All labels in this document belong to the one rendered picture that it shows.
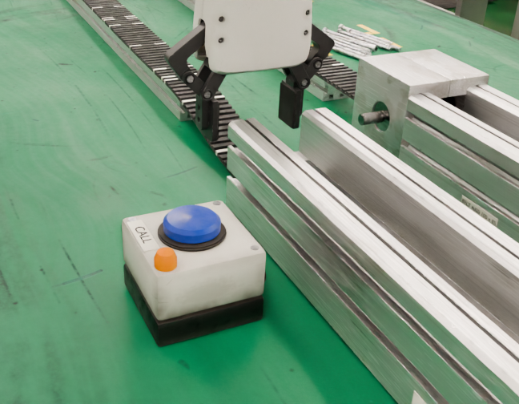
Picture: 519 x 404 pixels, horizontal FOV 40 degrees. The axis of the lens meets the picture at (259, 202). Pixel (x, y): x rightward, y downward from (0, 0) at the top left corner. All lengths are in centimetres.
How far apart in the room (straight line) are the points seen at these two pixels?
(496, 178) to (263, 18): 24
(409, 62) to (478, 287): 34
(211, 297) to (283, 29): 26
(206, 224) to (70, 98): 45
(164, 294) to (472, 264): 20
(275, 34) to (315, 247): 21
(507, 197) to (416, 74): 18
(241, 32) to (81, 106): 31
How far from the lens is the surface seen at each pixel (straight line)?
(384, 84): 74
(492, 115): 74
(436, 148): 69
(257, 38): 63
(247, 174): 60
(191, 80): 63
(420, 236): 53
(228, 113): 79
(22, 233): 63
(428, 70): 76
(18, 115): 87
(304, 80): 68
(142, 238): 50
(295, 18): 64
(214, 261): 48
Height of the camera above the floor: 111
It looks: 29 degrees down
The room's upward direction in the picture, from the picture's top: 3 degrees clockwise
